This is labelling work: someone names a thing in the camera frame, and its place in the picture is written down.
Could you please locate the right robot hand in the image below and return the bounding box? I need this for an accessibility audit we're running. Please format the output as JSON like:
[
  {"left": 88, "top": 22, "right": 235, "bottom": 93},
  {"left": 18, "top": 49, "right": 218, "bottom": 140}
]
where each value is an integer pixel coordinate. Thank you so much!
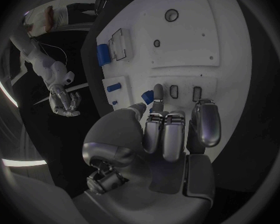
[{"left": 48, "top": 84, "right": 82, "bottom": 117}]

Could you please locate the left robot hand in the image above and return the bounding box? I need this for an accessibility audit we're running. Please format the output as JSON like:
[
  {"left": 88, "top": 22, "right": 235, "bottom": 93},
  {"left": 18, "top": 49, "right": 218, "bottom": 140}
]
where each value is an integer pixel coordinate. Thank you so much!
[{"left": 71, "top": 83, "right": 222, "bottom": 224}]

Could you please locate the blue block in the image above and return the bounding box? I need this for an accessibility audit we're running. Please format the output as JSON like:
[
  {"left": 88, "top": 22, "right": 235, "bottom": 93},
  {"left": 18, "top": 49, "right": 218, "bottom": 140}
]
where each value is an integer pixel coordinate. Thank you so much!
[{"left": 140, "top": 90, "right": 155, "bottom": 114}]

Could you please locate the white task board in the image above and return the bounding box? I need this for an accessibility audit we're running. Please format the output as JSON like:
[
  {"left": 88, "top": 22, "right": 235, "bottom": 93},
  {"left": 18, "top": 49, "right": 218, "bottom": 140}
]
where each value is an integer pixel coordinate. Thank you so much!
[{"left": 95, "top": 0, "right": 253, "bottom": 163}]

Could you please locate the large blue cylinder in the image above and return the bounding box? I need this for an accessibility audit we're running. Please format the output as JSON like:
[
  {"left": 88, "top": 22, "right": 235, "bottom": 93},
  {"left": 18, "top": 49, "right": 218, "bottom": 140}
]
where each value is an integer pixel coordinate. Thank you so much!
[{"left": 96, "top": 43, "right": 112, "bottom": 67}]

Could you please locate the person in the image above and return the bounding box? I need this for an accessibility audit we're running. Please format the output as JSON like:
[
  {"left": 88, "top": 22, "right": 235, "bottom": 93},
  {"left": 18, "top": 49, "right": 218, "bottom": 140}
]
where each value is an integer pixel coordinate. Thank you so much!
[{"left": 23, "top": 2, "right": 97, "bottom": 38}]

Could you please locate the white cable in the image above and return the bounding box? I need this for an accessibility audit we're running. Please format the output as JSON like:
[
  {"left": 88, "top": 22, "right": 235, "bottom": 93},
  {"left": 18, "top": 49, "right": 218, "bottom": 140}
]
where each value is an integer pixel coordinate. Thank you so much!
[{"left": 31, "top": 38, "right": 69, "bottom": 65}]

